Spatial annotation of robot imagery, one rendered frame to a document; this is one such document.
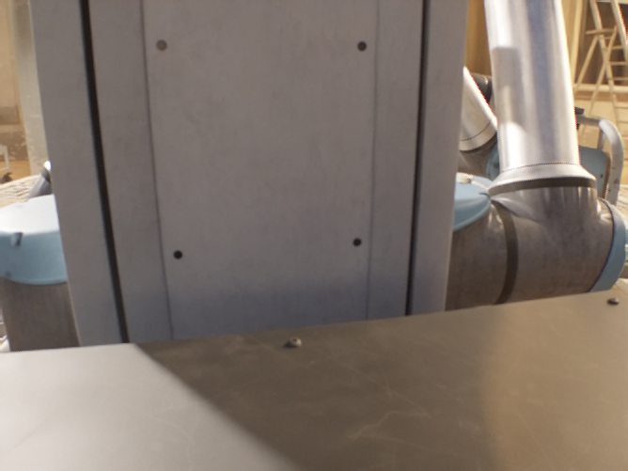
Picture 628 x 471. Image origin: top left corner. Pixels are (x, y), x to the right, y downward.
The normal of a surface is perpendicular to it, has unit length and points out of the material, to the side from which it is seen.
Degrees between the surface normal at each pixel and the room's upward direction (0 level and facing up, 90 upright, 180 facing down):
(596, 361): 0
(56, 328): 90
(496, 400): 0
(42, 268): 86
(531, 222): 43
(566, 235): 66
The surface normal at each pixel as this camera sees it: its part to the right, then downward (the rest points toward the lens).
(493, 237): 0.04, -0.29
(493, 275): 0.07, 0.34
